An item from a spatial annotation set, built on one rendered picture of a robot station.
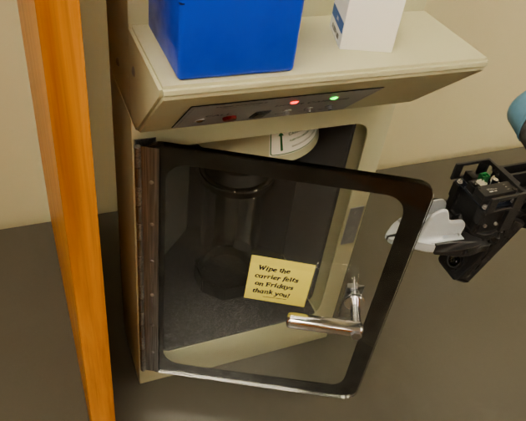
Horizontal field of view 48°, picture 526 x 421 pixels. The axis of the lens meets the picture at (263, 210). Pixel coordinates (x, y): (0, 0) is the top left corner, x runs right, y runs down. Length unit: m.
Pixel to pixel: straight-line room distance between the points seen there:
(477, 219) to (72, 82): 0.47
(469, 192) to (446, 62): 0.20
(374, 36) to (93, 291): 0.37
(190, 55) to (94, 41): 0.59
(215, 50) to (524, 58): 1.16
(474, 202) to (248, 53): 0.36
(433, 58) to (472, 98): 0.93
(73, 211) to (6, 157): 0.61
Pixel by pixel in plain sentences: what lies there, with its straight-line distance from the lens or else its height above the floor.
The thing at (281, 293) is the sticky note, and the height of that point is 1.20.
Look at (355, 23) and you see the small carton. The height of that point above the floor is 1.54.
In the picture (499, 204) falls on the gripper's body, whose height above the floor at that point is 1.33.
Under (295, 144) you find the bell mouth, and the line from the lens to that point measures 0.73.
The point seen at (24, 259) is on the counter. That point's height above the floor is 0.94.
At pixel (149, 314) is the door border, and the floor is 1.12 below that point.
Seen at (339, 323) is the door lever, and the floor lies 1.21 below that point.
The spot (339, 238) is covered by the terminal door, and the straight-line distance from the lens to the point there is 0.67.
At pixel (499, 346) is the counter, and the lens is 1.14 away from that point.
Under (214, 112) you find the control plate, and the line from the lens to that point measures 0.55.
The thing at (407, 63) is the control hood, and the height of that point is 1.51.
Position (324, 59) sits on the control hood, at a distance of 0.54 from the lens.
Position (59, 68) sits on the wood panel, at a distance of 0.47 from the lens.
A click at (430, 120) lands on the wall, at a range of 1.47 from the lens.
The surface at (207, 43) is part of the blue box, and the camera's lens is 0.47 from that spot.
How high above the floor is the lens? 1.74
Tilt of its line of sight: 40 degrees down
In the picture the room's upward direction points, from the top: 9 degrees clockwise
